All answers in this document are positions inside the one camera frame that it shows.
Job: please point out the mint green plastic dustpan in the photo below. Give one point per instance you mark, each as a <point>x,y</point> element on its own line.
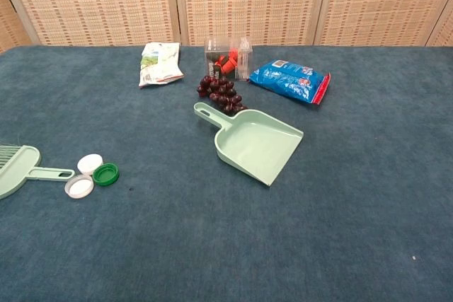
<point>255,146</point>

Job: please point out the green plastic bottle cap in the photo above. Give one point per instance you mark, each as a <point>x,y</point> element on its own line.
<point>105,174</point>

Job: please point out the white solid bottle cap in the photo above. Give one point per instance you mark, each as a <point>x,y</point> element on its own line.
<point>90,163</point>

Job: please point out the blue carpet table cover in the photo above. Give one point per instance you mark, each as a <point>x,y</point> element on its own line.
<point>226,238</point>

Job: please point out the orange plastic pieces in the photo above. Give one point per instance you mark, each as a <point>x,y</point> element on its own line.
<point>229,61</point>

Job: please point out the dark red grape bunch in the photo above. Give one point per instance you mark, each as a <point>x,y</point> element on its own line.
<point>222,93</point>

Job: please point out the white snack bag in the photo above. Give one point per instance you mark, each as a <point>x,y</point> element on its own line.
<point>159,65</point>

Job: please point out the clear plastic box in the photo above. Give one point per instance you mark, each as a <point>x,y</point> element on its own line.
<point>244,61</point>

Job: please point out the woven folding screen panel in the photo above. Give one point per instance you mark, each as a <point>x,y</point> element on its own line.
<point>382,1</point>
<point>251,1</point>
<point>10,22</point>
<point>92,1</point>

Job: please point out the white translucent-rim bottle cap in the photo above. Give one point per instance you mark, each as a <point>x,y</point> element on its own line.
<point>79,186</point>

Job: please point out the blue snack bag red edge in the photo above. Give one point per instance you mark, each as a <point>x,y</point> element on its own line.
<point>286,81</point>

